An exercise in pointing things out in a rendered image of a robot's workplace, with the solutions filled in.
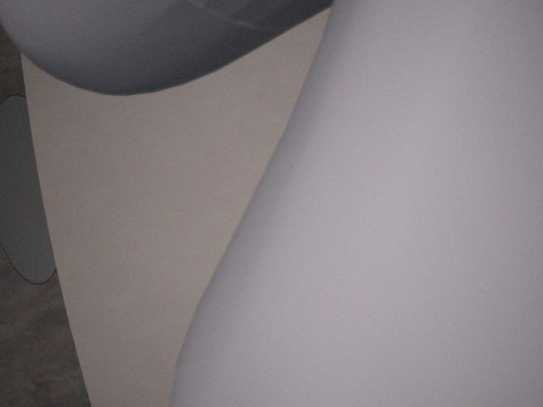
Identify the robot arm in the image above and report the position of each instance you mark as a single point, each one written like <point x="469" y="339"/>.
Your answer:
<point x="391" y="254"/>

